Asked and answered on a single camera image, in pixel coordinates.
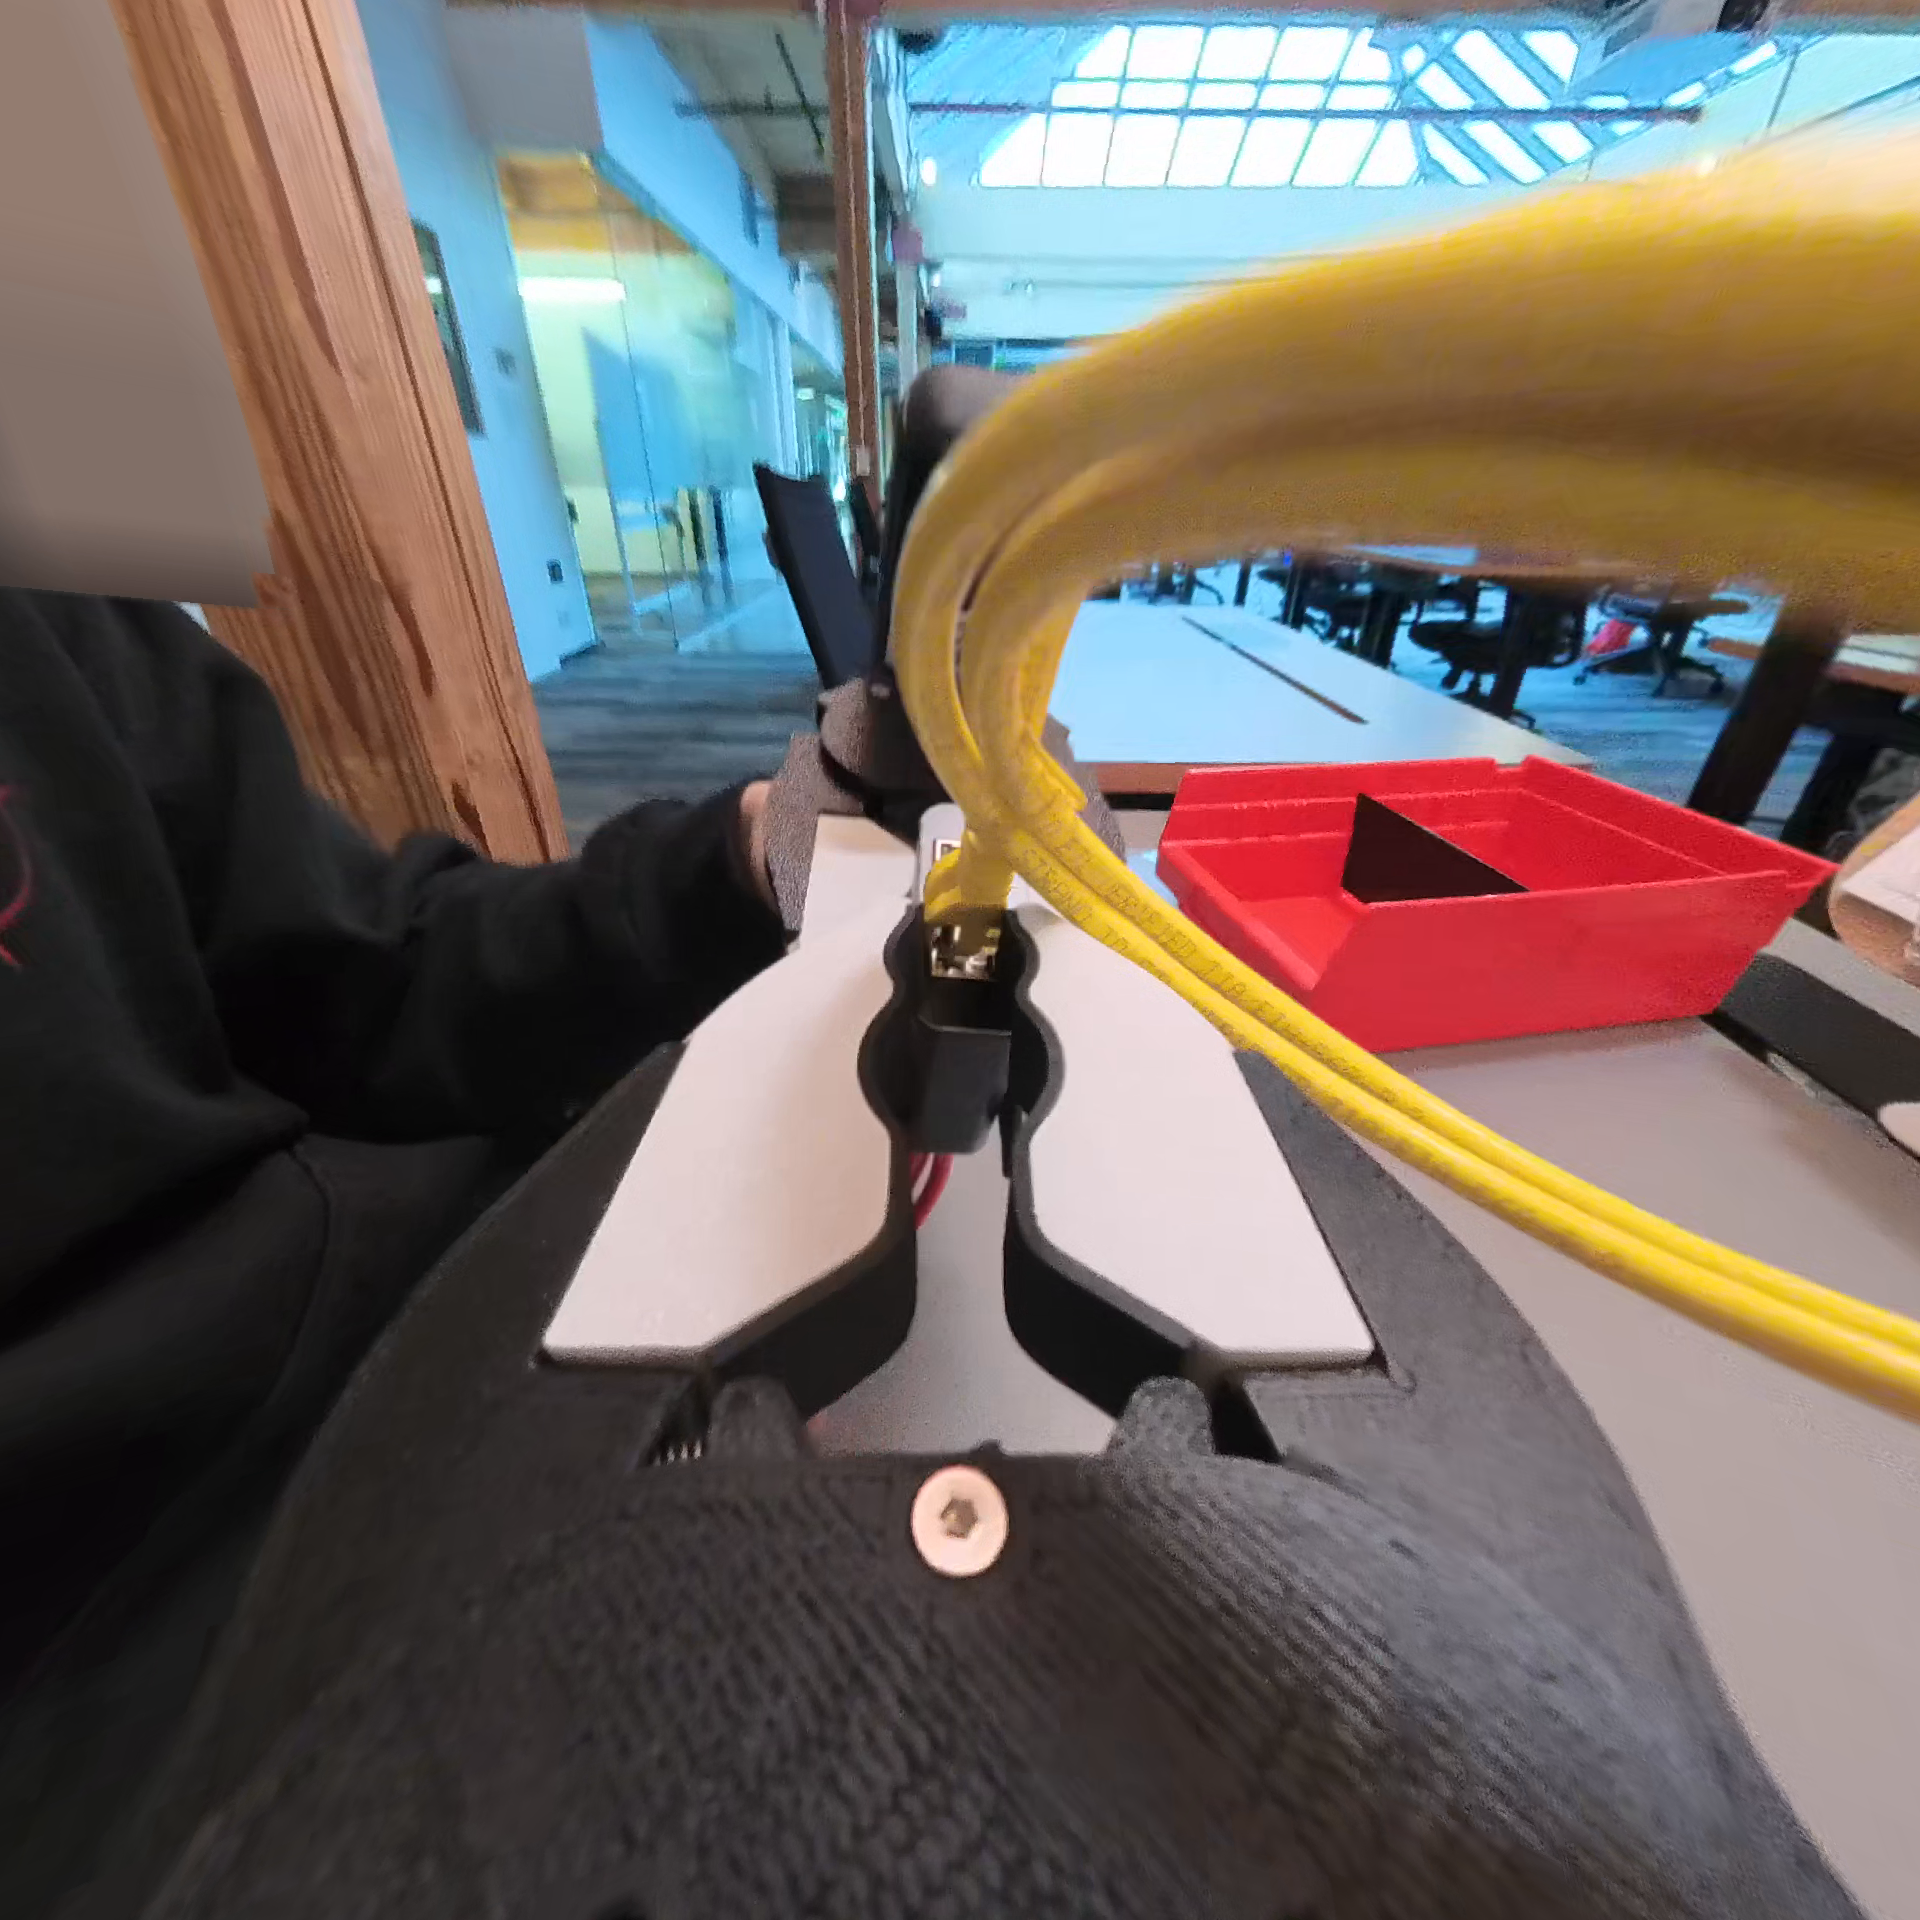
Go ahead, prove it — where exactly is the black bin divider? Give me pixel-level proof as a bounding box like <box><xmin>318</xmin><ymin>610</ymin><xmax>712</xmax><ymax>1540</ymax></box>
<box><xmin>1340</xmin><ymin>795</ymin><xmax>1529</xmax><ymax>905</ymax></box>

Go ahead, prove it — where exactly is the red plastic bin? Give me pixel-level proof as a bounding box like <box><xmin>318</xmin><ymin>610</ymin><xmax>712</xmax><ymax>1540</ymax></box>
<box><xmin>1155</xmin><ymin>756</ymin><xmax>1838</xmax><ymax>1055</ymax></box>

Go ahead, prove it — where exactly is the black office chair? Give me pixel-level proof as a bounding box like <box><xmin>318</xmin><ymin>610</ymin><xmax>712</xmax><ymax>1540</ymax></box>
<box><xmin>751</xmin><ymin>461</ymin><xmax>886</xmax><ymax>697</ymax></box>

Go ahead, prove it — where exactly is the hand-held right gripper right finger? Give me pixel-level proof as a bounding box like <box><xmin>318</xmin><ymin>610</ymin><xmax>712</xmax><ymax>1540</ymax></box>
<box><xmin>1000</xmin><ymin>907</ymin><xmax>1378</xmax><ymax>1423</ymax></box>

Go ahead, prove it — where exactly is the person's left forearm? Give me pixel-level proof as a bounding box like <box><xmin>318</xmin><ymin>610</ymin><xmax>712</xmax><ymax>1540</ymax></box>
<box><xmin>377</xmin><ymin>784</ymin><xmax>794</xmax><ymax>1156</ymax></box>

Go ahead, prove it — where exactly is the yellow ethernet cable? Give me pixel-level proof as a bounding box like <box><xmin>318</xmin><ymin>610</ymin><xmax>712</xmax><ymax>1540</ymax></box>
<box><xmin>887</xmin><ymin>142</ymin><xmax>1920</xmax><ymax>1423</ymax></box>

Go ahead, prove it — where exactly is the black network switch box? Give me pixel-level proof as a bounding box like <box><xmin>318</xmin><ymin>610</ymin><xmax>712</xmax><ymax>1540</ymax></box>
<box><xmin>906</xmin><ymin>959</ymin><xmax>1018</xmax><ymax>1152</ymax></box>

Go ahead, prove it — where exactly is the black framed picture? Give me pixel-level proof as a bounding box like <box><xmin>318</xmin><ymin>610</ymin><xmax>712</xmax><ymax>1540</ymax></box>
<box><xmin>413</xmin><ymin>223</ymin><xmax>488</xmax><ymax>438</ymax></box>

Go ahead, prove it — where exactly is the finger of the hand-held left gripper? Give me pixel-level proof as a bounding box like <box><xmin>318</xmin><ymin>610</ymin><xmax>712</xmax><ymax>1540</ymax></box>
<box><xmin>794</xmin><ymin>812</ymin><xmax>932</xmax><ymax>966</ymax></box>

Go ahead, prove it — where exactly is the person's torso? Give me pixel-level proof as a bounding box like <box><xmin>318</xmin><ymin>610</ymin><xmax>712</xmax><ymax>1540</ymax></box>
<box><xmin>0</xmin><ymin>588</ymin><xmax>514</xmax><ymax>1803</ymax></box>

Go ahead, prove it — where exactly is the wooden pillar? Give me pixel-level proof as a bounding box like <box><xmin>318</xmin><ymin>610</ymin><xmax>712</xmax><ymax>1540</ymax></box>
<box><xmin>118</xmin><ymin>0</ymin><xmax>571</xmax><ymax>865</ymax></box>

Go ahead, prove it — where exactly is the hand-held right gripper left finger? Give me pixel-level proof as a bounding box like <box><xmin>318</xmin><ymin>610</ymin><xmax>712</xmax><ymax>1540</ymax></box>
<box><xmin>538</xmin><ymin>907</ymin><xmax>926</xmax><ymax>1415</ymax></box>

